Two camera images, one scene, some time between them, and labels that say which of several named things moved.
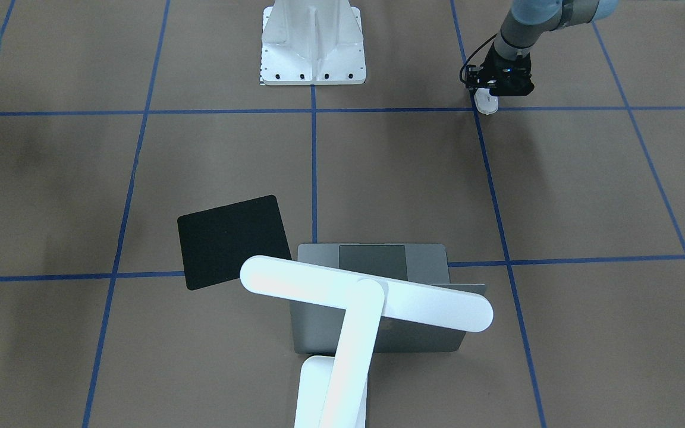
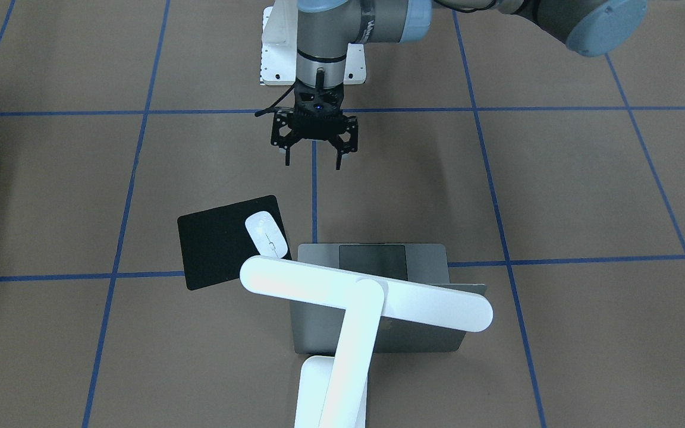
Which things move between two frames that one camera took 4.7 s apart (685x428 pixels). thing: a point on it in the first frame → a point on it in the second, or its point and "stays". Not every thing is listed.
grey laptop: x=317 y=327 stays
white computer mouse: x=485 y=102 → x=266 y=235
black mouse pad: x=216 y=242 stays
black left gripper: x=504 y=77 → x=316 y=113
